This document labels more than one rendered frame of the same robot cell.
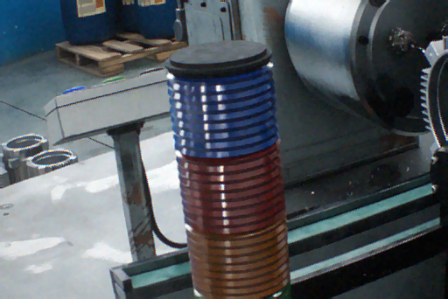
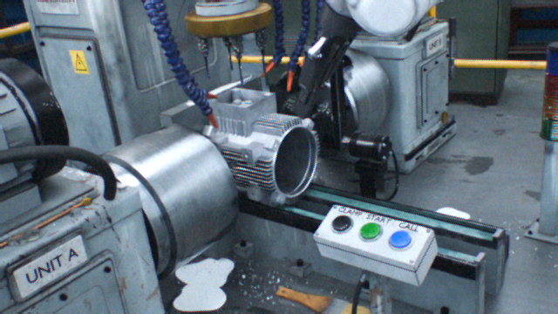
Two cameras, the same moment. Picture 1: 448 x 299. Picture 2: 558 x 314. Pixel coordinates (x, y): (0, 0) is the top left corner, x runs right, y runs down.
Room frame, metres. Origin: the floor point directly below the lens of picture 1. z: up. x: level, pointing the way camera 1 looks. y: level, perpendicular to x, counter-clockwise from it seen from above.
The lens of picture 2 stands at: (1.52, 0.76, 1.54)
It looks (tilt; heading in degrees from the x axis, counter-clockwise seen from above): 23 degrees down; 244
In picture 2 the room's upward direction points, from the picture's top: 7 degrees counter-clockwise
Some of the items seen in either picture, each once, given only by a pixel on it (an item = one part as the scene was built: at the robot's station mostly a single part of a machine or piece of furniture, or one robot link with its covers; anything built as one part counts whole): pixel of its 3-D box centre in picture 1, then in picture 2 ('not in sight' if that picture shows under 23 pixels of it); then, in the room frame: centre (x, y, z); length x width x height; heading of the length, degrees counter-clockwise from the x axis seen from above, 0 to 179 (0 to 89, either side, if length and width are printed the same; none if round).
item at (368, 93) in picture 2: not in sight; (338, 98); (0.71, -0.51, 1.04); 0.41 x 0.25 x 0.25; 24
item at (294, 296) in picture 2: not in sight; (322, 304); (1.06, -0.08, 0.80); 0.21 x 0.05 x 0.01; 118
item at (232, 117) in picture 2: not in sight; (241, 112); (1.03, -0.41, 1.11); 0.12 x 0.11 x 0.07; 114
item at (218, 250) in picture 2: not in sight; (214, 228); (1.14, -0.39, 0.86); 0.07 x 0.06 x 0.12; 24
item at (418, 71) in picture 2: not in sight; (387, 87); (0.47, -0.62, 0.99); 0.35 x 0.31 x 0.37; 24
